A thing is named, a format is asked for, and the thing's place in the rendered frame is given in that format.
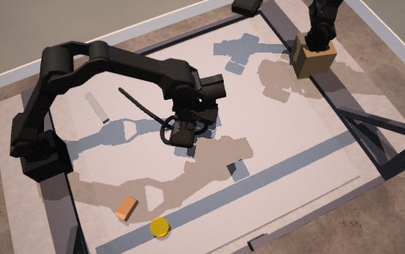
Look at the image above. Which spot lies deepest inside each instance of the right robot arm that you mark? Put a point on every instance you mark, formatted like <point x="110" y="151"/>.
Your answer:
<point x="323" y="14"/>

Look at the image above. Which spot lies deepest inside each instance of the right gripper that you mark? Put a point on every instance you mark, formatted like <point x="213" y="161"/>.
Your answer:
<point x="247" y="8"/>

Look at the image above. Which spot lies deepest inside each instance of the small orange block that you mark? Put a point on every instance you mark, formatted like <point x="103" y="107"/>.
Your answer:
<point x="126" y="208"/>

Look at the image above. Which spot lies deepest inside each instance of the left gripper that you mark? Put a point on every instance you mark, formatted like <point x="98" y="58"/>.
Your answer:
<point x="183" y="133"/>

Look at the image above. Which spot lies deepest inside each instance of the black rope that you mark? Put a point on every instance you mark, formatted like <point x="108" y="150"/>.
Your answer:
<point x="164" y="123"/>

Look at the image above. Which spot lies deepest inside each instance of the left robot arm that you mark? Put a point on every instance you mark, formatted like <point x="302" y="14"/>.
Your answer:
<point x="175" y="77"/>

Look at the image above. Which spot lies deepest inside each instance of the grey rectangular bar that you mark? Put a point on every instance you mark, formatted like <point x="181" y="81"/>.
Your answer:
<point x="96" y="107"/>

